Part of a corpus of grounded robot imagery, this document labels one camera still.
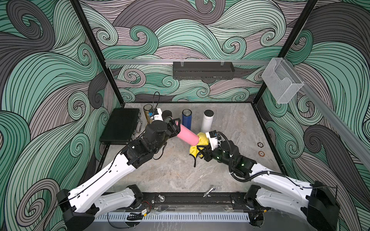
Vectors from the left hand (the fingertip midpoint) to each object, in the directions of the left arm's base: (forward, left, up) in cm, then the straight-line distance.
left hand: (176, 120), depth 66 cm
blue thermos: (+14, -6, -14) cm, 21 cm away
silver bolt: (-24, -16, -33) cm, 44 cm away
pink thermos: (-3, -6, -8) cm, 11 cm away
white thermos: (+13, -18, -17) cm, 28 cm away
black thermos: (+16, +7, -17) cm, 24 cm away
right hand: (-6, -10, -16) cm, 20 cm away
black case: (+17, +41, -31) cm, 55 cm away
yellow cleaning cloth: (-5, -14, -11) cm, 18 cm away
